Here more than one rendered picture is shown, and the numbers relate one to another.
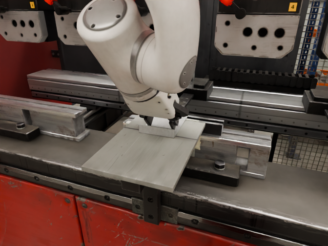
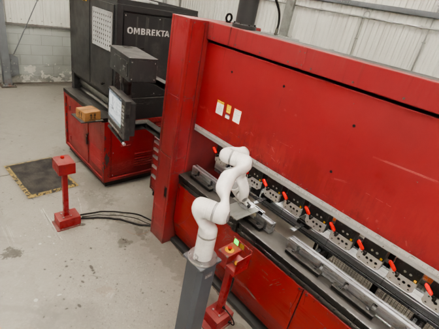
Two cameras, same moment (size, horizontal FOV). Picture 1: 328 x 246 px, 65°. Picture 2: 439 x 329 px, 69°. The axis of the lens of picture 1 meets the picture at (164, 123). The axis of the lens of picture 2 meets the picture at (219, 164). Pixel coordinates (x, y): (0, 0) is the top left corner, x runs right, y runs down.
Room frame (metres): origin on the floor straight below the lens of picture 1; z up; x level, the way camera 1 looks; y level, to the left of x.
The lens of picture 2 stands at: (-1.62, -0.62, 2.46)
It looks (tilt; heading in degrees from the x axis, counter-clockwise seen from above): 27 degrees down; 23
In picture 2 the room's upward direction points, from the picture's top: 11 degrees clockwise
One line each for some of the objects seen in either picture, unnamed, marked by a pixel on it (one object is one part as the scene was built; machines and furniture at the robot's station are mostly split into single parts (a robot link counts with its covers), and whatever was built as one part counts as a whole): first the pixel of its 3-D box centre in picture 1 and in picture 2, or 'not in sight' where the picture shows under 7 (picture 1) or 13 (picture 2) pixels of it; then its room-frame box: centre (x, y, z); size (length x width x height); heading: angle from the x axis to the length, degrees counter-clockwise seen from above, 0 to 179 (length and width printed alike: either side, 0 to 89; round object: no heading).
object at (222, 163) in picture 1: (219, 164); not in sight; (0.52, -0.14, 0.91); 0.03 x 0.03 x 0.02
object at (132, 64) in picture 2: not in sight; (130, 99); (0.58, 1.33, 1.53); 0.51 x 0.25 x 0.85; 63
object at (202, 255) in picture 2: not in sight; (204, 245); (-0.18, -0.01, 1.09); 0.19 x 0.19 x 0.18
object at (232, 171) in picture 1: (180, 164); (248, 219); (0.56, -0.04, 0.89); 0.30 x 0.05 x 0.03; 70
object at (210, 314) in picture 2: not in sight; (215, 316); (0.20, -0.09, 0.06); 0.25 x 0.20 x 0.12; 161
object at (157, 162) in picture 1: (152, 143); (240, 209); (0.48, 0.03, 1.00); 0.26 x 0.18 x 0.01; 160
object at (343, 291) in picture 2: not in sight; (352, 299); (0.23, -0.95, 0.89); 0.30 x 0.05 x 0.03; 70
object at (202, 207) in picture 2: not in sight; (205, 217); (-0.19, 0.02, 1.30); 0.19 x 0.12 x 0.24; 97
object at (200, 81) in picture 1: (187, 93); (264, 198); (0.77, -0.07, 1.01); 0.26 x 0.12 x 0.05; 160
